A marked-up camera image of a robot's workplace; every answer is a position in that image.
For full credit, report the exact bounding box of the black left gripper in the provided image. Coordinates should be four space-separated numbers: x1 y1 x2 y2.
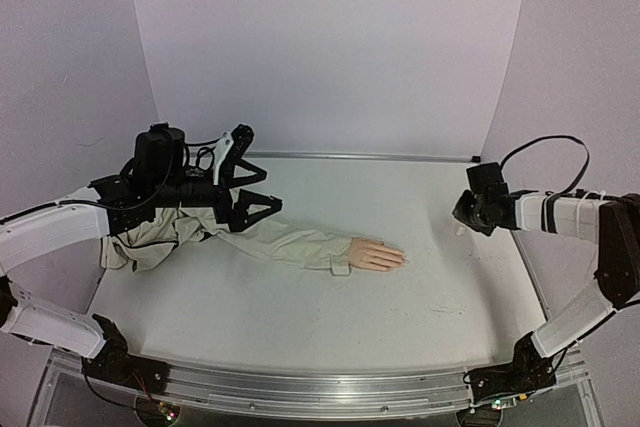
153 160 285 232

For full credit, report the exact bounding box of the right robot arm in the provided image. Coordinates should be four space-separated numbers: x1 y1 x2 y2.
453 162 639 405

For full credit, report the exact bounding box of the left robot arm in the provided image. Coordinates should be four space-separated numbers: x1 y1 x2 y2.
1 123 282 394

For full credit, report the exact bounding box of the beige zip jacket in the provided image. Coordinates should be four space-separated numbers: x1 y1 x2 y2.
100 207 353 276

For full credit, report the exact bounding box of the mannequin hand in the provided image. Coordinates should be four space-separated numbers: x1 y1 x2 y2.
348 238 406 272

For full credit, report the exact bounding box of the aluminium rear table rail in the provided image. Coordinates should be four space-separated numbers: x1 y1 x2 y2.
245 151 482 164

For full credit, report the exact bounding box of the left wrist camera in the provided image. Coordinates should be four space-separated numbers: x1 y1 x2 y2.
195 124 254 186

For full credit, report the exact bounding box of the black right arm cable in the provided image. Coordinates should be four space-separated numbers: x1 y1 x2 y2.
499 134 590 196

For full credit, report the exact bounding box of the aluminium front table rail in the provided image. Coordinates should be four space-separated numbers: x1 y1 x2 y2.
29 348 603 426

